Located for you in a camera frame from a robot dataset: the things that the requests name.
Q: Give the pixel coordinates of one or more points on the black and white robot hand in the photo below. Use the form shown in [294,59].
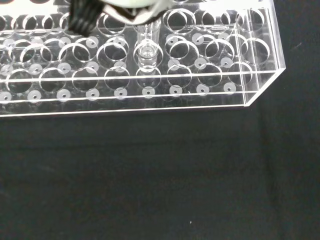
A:
[82,17]

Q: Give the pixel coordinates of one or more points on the black bench cloth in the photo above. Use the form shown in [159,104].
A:
[150,175]

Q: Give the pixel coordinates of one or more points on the clear acrylic test tube rack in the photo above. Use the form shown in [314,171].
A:
[75,82]

